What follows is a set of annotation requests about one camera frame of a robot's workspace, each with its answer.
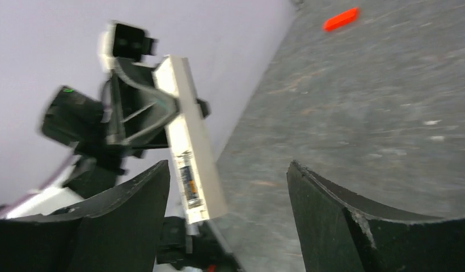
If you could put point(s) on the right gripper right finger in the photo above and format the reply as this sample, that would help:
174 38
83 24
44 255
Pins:
340 230

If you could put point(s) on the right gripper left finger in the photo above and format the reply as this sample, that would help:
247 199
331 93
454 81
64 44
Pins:
116 230

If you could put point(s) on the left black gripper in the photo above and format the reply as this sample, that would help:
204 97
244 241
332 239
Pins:
139 111

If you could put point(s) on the white and black stick remote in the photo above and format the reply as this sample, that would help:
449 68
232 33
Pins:
189 141

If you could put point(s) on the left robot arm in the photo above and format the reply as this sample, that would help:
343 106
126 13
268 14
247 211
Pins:
101 135

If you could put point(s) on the red rectangular block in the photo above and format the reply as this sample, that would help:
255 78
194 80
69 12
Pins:
341 19

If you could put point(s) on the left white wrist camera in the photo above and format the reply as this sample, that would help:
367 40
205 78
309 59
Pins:
125 41

